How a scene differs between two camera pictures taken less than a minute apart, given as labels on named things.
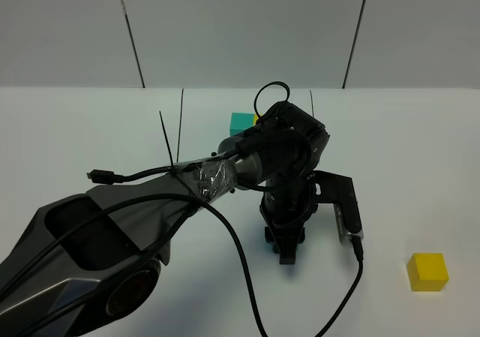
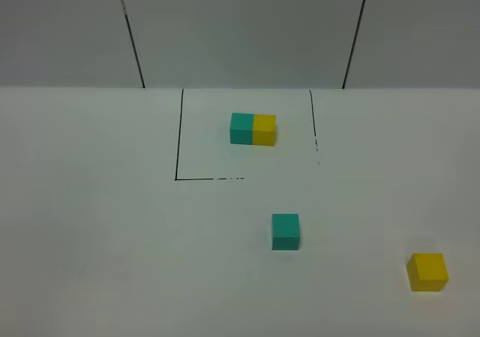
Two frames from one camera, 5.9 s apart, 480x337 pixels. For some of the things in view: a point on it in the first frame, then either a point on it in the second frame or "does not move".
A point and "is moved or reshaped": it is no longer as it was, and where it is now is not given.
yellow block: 427,272 does not move
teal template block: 241,121 does not move
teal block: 268,247 is moved or reshaped
